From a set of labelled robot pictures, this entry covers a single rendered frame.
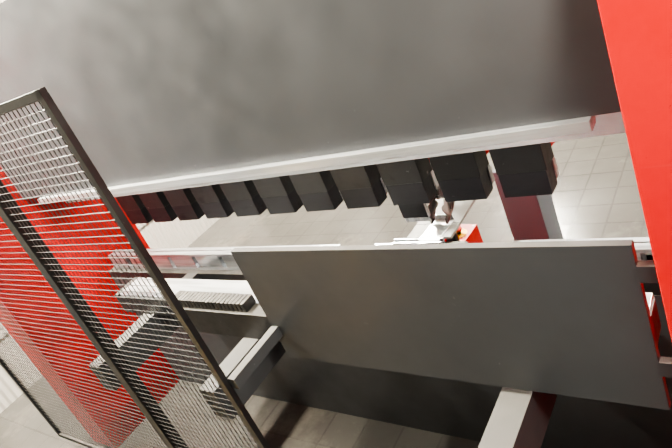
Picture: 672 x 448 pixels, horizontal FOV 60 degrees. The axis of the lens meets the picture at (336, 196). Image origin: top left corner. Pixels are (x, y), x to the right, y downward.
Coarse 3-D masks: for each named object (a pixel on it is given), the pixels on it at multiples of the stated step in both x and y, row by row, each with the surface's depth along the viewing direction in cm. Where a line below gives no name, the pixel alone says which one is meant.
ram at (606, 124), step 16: (608, 128) 149; (624, 128) 147; (496, 144) 168; (512, 144) 166; (528, 144) 163; (384, 160) 193; (400, 160) 190; (256, 176) 231; (272, 176) 226; (144, 192) 279
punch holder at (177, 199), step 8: (168, 192) 269; (176, 192) 265; (184, 192) 262; (168, 200) 272; (176, 200) 269; (184, 200) 266; (192, 200) 265; (176, 208) 273; (184, 208) 269; (192, 208) 266; (200, 208) 269; (184, 216) 273; (192, 216) 269; (200, 216) 269
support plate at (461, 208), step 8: (440, 200) 230; (472, 200) 220; (440, 208) 224; (456, 208) 220; (464, 208) 217; (456, 216) 214; (464, 216) 213; (424, 224) 219; (456, 224) 210; (416, 232) 216; (448, 232) 207
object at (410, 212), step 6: (414, 204) 201; (420, 204) 199; (426, 204) 200; (402, 210) 205; (408, 210) 204; (414, 210) 202; (420, 210) 201; (426, 210) 200; (408, 216) 205; (414, 216) 204; (420, 216) 202; (426, 216) 201
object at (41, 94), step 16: (32, 96) 141; (48, 96) 140; (0, 112) 154; (48, 112) 142; (64, 128) 143; (80, 144) 146; (80, 160) 146; (96, 176) 148; (112, 208) 151; (128, 224) 154; (128, 240) 156; (144, 256) 157; (160, 272) 161; (160, 288) 162; (176, 304) 164; (192, 336) 168; (208, 352) 172; (224, 384) 175; (32, 400) 308; (240, 400) 180; (240, 416) 182; (256, 432) 184
